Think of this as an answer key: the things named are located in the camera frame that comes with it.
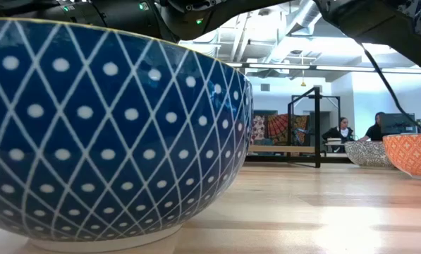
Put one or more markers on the navy diamond bowl yellow inside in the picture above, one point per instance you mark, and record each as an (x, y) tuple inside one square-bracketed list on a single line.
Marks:
[(108, 141)]

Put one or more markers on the grey floral bowl red inside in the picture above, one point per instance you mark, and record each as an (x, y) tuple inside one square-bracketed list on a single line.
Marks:
[(365, 153)]

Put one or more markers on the orange patterned bowl blue inside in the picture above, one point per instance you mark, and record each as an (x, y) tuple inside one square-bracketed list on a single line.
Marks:
[(413, 155)]

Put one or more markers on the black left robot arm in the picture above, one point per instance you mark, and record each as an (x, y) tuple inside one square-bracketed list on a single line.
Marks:
[(108, 14)]

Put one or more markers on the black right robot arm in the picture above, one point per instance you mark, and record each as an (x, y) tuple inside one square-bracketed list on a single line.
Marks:
[(383, 21)]

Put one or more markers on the ceiling light strip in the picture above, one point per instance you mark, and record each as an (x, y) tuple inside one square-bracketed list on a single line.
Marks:
[(284, 66)]

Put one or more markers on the yellow hanging pendant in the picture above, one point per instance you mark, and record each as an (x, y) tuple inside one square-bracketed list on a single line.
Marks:
[(303, 84)]

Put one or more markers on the white box on desk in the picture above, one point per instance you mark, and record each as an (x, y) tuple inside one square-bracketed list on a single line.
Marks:
[(334, 141)]

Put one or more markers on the person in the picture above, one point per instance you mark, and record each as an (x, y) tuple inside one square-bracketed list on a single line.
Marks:
[(337, 134), (374, 132)]

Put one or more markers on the dark desk monitor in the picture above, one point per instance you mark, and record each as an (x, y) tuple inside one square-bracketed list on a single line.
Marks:
[(397, 123)]

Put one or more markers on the grey wall vent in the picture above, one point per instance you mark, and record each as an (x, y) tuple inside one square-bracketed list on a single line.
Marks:
[(265, 87)]

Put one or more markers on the colourful wall tapestry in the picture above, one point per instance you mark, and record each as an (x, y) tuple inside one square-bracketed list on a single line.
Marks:
[(279, 127)]

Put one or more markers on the black aluminium rig frame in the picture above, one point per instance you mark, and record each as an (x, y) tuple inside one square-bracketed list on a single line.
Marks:
[(277, 158)]

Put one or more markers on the wooden shelf black frame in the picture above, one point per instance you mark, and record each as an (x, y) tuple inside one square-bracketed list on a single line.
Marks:
[(317, 127)]

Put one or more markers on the silver ventilation duct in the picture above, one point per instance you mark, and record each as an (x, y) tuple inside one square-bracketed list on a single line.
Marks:
[(302, 17)]

